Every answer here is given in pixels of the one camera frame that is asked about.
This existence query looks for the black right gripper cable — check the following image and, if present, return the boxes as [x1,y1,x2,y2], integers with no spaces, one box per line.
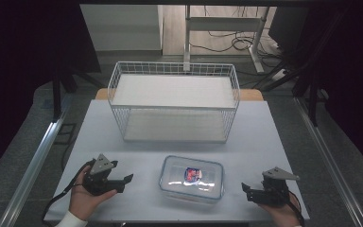
[284,190,306,227]

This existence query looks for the aluminium rail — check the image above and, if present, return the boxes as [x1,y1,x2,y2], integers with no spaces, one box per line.
[0,94,74,227]
[293,96,363,227]

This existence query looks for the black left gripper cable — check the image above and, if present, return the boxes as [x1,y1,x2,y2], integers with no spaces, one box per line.
[41,159,96,227]

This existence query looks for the white wire basket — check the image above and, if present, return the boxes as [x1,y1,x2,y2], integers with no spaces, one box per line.
[107,61,241,145]

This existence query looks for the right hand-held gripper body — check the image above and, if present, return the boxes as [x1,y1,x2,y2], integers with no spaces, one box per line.
[246,166,301,208]

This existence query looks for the person's left hand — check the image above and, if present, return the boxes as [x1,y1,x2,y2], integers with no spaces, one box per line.
[68,164,118,221]

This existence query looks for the small red blue packet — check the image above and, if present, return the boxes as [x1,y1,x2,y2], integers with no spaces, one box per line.
[182,166,204,183]

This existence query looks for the white cabinet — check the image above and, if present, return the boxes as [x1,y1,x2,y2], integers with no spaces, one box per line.
[79,4,164,52]

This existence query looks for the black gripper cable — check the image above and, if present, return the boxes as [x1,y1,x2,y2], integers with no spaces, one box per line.
[284,190,306,227]
[41,159,96,227]

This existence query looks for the white metal desk frame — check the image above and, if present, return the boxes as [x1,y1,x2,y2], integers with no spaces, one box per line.
[183,5,270,74]

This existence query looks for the clear plastic lidded container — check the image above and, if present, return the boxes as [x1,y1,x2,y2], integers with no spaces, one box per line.
[158,154,226,203]

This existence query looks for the person's right hand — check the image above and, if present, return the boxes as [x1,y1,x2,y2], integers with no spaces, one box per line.
[257,192,301,227]

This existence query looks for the black floor cables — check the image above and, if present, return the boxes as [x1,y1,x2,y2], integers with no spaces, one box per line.
[189,6,286,61]

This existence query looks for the white power strip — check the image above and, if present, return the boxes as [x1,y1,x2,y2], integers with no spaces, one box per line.
[269,67,288,83]

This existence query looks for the black curtain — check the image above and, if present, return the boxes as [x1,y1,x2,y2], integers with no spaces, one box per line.
[0,0,102,184]
[306,0,363,181]

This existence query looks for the black metal stand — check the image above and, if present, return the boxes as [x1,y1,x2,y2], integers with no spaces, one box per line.
[258,12,332,128]
[51,60,106,123]

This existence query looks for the wooden board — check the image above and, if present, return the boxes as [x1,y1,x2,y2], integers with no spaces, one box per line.
[95,87,265,102]

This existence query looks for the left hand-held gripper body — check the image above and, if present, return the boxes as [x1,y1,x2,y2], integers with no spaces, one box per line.
[81,153,127,197]

